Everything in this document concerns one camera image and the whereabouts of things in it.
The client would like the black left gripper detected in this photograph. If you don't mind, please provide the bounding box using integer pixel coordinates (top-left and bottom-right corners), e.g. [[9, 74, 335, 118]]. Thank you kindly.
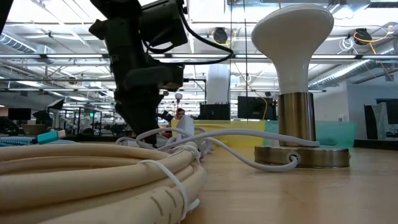
[[88, 0, 187, 144]]

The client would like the beige cable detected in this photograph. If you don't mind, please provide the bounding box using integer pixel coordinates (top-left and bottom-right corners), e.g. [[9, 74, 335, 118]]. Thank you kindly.
[[0, 142, 208, 224]]

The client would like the short green cable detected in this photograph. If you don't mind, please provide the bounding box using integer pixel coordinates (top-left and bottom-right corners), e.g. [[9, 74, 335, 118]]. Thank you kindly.
[[36, 129, 67, 146]]

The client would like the black slotted box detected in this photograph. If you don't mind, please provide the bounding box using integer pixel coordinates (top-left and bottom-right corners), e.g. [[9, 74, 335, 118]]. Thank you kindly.
[[200, 103, 231, 121]]

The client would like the white pillar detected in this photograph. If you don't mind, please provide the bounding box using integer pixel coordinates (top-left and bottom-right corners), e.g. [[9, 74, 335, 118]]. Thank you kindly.
[[206, 63, 231, 105]]

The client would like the yellow plastic bin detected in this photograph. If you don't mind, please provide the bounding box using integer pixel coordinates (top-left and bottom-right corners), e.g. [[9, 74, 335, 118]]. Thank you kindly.
[[170, 119, 267, 149]]

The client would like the small black monitor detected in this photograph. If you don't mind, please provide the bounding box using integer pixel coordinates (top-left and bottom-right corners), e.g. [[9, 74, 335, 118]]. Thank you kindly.
[[7, 108, 32, 121]]

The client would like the white dome brass lamp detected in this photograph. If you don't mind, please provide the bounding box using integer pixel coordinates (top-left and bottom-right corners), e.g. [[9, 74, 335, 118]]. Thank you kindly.
[[250, 3, 351, 169]]

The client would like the green plastic bin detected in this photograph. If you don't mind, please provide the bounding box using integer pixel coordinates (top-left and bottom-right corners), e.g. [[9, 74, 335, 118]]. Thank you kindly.
[[264, 120, 357, 149]]

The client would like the dark partition panel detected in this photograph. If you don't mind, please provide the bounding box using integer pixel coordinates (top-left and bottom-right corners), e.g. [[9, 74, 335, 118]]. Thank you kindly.
[[363, 98, 398, 141]]

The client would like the white lamp cord with switch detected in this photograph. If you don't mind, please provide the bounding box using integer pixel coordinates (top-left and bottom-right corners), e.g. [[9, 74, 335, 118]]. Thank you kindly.
[[114, 115, 321, 174]]

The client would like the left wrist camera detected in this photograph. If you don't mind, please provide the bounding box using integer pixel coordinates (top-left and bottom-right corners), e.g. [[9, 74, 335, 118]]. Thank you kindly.
[[139, 0, 189, 48]]

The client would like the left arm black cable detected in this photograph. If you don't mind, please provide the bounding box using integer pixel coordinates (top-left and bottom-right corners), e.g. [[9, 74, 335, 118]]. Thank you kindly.
[[141, 6, 234, 66]]

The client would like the black ceiling cable reel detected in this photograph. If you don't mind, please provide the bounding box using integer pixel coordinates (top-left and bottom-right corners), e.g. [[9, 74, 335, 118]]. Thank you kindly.
[[354, 27, 373, 46], [212, 27, 229, 45]]

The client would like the light blue coiled cable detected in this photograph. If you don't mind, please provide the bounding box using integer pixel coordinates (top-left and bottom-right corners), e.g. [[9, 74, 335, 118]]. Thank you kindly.
[[0, 136, 37, 148]]

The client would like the black aluminium table frame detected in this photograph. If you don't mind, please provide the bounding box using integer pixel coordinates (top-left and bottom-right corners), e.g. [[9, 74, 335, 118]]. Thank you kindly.
[[353, 139, 398, 149]]

